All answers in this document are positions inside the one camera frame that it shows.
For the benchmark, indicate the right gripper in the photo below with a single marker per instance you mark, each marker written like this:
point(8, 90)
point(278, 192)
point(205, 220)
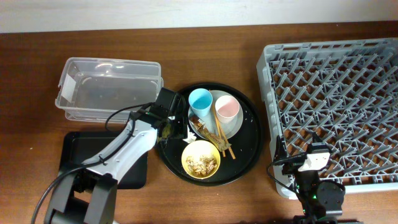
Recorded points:
point(293, 164)

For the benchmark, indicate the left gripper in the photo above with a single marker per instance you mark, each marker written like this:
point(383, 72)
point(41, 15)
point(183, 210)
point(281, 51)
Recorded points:
point(182, 124)

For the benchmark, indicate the white tissue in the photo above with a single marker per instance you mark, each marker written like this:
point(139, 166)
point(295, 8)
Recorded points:
point(190, 137)

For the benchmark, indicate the brown snack wrapper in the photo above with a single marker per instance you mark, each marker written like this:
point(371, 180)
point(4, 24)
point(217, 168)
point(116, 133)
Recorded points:
point(200, 126)

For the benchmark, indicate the yellow bowl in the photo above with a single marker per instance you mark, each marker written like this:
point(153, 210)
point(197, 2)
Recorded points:
point(197, 149)

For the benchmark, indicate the food scraps pile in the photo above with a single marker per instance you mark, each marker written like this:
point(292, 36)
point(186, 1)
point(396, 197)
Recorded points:
point(201, 166)

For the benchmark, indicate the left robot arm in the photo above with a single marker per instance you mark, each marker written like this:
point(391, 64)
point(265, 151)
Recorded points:
point(86, 192)

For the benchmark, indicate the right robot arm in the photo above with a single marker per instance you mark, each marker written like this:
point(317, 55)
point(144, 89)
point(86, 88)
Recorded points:
point(321, 200)

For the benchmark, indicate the grey dishwasher rack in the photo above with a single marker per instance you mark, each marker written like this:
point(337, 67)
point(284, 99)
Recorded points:
point(346, 92)

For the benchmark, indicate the blue plastic cup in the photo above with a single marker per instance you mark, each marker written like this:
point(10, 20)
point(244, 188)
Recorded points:
point(200, 101)

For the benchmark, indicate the round black tray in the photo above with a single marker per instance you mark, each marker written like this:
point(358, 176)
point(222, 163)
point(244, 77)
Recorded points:
point(246, 144)

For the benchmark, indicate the pink plastic cup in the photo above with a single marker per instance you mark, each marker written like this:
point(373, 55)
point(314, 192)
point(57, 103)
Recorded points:
point(227, 108)

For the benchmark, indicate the wooden chopstick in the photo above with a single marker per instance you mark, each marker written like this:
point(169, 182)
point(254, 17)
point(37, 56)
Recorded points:
point(221, 132)
point(217, 133)

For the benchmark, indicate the grey plate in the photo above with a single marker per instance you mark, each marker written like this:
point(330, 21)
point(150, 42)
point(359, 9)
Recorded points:
point(231, 128)

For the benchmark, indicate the clear plastic bin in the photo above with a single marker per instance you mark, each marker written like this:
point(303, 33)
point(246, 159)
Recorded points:
point(91, 89)

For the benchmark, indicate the black rectangular tray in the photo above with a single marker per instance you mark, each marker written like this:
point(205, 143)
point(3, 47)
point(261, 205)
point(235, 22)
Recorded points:
point(78, 146)

